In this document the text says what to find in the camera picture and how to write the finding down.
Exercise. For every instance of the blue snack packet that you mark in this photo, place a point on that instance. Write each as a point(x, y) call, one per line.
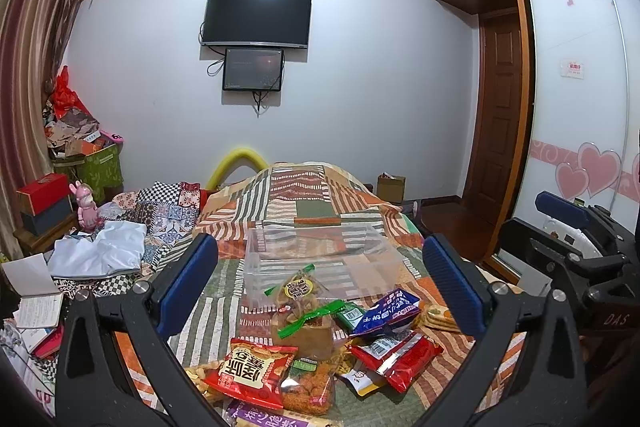
point(390, 315)

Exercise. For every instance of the red gift box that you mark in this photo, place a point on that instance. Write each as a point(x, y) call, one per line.
point(41, 194)

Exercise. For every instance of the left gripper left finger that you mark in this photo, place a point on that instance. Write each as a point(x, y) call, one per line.
point(93, 386)

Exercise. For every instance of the open notebook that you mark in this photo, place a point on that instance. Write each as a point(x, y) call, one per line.
point(40, 300)

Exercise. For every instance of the yellow small snack packet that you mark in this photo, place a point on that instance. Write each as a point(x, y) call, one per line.
point(362, 380)

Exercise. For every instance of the small wall monitor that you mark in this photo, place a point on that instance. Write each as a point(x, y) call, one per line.
point(253, 69)

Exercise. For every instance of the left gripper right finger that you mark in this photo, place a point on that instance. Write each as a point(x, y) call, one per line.
point(548, 385)

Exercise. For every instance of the patchwork striped bed quilt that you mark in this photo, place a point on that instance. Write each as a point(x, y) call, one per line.
point(284, 218)

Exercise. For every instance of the wooden wardrobe with heart doors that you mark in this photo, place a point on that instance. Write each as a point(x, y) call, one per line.
point(579, 116)

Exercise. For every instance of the clear bag brown biscuits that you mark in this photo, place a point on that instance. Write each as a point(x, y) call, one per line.
point(311, 333)

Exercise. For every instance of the black wall television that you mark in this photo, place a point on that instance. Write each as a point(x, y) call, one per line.
point(278, 23)

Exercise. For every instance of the pink plush toy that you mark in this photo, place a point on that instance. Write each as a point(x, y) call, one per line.
point(87, 210)

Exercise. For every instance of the green pea snack packet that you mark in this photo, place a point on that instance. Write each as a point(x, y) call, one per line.
point(348, 316)

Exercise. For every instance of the white plastic bag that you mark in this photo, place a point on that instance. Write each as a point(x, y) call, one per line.
point(117, 248)

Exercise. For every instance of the red plastic bag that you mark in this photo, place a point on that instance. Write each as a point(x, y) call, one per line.
point(62, 98)

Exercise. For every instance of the green storage box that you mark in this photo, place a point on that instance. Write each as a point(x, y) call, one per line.
point(100, 170)

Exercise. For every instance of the clear bag green ribbon cookies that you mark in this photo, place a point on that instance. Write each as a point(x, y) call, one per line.
point(299, 293)

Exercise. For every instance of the peanut snack clear bag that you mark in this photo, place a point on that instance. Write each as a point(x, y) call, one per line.
point(197, 375)

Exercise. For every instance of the checkered patterned blanket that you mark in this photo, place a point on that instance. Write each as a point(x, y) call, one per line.
point(168, 211)

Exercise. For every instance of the large red cracker bag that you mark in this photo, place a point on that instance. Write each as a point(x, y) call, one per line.
point(253, 373)

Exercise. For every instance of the cardboard box on floor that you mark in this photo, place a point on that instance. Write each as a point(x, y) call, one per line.
point(391, 188)

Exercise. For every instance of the clear bag fried snacks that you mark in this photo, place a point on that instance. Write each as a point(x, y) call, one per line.
point(309, 386)

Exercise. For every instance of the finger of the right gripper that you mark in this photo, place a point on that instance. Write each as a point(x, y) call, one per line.
point(560, 209)

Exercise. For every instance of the brown wooden door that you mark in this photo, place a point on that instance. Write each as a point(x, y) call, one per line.
point(498, 112)

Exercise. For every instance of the red foil snack bag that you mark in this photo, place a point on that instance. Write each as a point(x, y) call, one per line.
point(399, 359)

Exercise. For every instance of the orange biscuit packet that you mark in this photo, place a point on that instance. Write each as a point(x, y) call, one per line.
point(438, 317)

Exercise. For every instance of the purple coconut roll pack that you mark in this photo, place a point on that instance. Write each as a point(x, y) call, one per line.
point(239, 413)

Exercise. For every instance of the clear plastic storage bin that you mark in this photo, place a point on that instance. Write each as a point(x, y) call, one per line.
point(352, 261)

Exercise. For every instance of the striped pink curtain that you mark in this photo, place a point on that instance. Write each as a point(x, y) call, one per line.
point(34, 36)

